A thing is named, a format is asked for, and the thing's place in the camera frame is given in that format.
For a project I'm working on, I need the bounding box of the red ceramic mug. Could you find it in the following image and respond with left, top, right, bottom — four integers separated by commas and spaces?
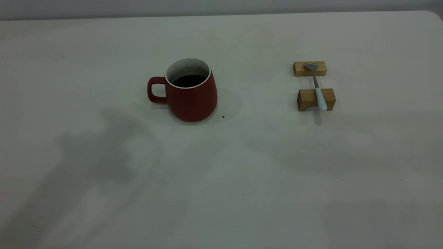
147, 57, 218, 122

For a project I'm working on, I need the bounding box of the light blue handled spoon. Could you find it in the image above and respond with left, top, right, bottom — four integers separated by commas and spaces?
304, 63, 328, 112

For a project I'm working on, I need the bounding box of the dark coffee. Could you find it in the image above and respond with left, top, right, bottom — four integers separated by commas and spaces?
172, 74, 207, 87

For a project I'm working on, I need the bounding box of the arched wooden block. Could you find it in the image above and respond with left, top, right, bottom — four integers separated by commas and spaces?
297, 89, 336, 112

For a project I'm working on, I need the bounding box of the flat wooden block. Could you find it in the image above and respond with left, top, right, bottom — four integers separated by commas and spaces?
293, 61, 327, 77

